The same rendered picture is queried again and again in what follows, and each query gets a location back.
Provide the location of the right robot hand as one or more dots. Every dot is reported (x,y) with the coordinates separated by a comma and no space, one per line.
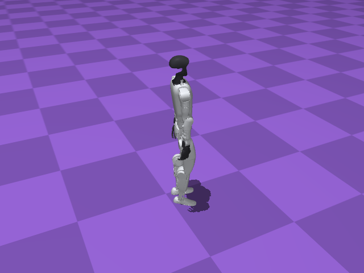
(185,152)

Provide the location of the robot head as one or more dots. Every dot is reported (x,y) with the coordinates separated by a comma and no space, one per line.
(178,62)

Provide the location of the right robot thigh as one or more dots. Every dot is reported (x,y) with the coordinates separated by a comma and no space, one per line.
(189,162)

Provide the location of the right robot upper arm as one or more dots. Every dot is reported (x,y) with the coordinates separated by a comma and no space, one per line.
(185,98)

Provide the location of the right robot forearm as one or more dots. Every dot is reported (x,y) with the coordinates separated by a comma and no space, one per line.
(187,126)

